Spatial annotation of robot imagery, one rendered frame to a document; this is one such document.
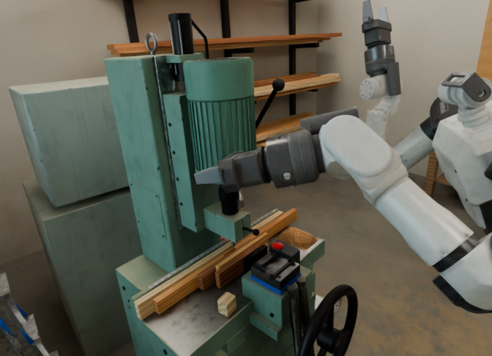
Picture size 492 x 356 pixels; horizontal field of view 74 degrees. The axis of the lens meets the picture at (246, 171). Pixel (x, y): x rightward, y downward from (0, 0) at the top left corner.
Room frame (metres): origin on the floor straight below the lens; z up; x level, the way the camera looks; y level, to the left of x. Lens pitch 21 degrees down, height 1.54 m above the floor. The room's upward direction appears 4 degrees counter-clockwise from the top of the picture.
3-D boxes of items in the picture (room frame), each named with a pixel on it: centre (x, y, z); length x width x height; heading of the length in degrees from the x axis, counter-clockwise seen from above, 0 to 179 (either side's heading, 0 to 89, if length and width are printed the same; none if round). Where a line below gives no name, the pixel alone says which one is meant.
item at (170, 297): (0.89, 0.04, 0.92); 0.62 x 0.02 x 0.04; 136
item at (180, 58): (0.97, 0.15, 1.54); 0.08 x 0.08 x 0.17; 46
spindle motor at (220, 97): (0.87, 0.05, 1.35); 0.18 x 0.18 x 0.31
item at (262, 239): (0.85, 0.02, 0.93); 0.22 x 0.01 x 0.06; 136
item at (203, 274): (0.82, 0.07, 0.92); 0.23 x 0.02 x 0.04; 136
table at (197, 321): (0.78, 0.00, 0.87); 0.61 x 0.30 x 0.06; 136
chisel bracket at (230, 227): (0.88, 0.07, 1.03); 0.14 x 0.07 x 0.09; 46
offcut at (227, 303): (0.66, 0.07, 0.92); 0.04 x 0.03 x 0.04; 143
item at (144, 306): (0.86, 0.09, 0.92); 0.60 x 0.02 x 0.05; 136
